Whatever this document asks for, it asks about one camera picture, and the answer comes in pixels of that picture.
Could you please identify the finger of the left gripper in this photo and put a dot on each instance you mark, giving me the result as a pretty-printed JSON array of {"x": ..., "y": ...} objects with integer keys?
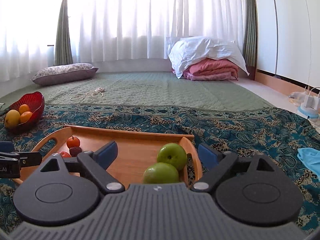
[{"x": 6, "y": 146}]

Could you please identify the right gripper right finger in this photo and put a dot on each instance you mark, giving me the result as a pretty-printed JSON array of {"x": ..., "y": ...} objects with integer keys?
[{"x": 219, "y": 167}]

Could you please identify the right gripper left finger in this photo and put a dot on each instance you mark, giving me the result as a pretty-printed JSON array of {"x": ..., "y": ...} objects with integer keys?
[{"x": 94, "y": 166}]

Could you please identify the red jujube date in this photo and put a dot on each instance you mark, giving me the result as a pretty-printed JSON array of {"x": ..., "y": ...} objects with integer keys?
[{"x": 74, "y": 151}]

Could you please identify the small orange tangerine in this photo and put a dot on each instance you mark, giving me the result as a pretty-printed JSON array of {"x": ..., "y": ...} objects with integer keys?
[{"x": 73, "y": 141}]

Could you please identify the brown orange round fruit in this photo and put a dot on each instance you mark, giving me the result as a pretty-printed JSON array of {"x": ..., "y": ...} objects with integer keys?
[{"x": 65, "y": 154}]

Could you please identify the plain green apple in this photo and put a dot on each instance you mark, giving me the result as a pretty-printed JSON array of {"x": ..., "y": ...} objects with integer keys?
[{"x": 173, "y": 154}]

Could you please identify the green apple with red blush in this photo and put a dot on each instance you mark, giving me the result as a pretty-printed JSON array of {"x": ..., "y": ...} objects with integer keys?
[{"x": 161, "y": 173}]

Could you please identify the yellow mango in bowl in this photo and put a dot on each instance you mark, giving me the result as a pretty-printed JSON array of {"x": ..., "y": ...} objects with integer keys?
[{"x": 12, "y": 119}]

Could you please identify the front orange in bowl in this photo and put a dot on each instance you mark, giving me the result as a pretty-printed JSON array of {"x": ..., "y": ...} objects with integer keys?
[{"x": 24, "y": 117}]

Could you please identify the orange in bowl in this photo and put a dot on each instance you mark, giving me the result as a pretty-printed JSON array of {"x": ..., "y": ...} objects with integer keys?
[
  {"x": 23, "y": 108},
  {"x": 24, "y": 117}
]

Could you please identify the teal paisley blanket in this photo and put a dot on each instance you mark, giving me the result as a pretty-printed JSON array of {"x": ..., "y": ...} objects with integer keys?
[{"x": 273, "y": 131}]

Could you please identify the wooden serving tray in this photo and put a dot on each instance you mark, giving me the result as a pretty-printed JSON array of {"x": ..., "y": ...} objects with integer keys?
[{"x": 136, "y": 150}]

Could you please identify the rear orange in bowl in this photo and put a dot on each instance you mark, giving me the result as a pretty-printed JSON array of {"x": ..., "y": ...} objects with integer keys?
[{"x": 23, "y": 108}]

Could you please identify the red glass fruit bowl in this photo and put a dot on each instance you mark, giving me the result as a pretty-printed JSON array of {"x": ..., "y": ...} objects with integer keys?
[{"x": 35, "y": 102}]

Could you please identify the green quilted mattress cover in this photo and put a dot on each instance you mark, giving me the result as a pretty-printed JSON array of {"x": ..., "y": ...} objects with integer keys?
[{"x": 147, "y": 89}]

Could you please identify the light blue cloth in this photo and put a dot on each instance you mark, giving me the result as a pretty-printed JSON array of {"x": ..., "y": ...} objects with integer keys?
[{"x": 310, "y": 157}]

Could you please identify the pink folded blanket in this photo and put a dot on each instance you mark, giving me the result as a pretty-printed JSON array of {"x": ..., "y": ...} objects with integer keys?
[{"x": 212, "y": 70}]

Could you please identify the floral grey pillow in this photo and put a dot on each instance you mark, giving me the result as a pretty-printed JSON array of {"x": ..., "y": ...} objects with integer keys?
[{"x": 56, "y": 75}]

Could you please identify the white charger power strip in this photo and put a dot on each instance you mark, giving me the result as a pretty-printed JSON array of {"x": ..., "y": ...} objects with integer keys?
[{"x": 307, "y": 103}]

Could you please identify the left green curtain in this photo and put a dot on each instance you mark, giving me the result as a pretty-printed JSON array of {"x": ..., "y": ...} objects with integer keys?
[{"x": 63, "y": 52}]

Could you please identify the green curtain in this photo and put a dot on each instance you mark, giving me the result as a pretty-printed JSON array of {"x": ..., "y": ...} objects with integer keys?
[
  {"x": 251, "y": 34},
  {"x": 63, "y": 52}
]

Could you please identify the white duvet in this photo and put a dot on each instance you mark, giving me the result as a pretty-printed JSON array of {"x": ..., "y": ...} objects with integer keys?
[{"x": 186, "y": 51}]

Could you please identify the right green curtain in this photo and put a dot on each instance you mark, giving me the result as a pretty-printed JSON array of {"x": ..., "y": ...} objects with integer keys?
[{"x": 251, "y": 34}]

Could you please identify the white sheer curtain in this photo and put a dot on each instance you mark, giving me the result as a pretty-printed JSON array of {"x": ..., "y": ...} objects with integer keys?
[{"x": 110, "y": 30}]

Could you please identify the white wardrobe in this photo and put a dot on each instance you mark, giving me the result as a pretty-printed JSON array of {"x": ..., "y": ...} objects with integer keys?
[{"x": 288, "y": 39}]

